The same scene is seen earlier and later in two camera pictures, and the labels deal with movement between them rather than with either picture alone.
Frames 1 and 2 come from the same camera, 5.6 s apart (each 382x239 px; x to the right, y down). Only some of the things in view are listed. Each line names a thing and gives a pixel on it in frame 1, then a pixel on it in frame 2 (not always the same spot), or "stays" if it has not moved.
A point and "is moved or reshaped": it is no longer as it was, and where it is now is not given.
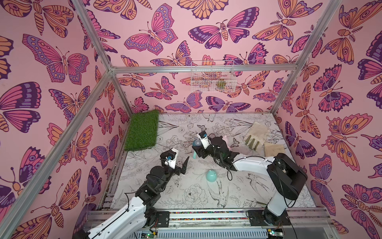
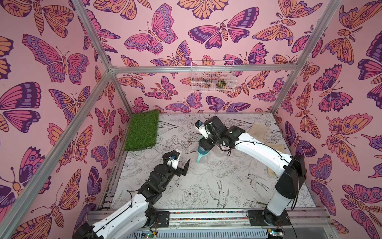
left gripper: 182,170 stays
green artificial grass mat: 143,130 stays
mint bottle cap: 211,176 is moved or reshaped
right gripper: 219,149 → 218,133
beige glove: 272,150 stays
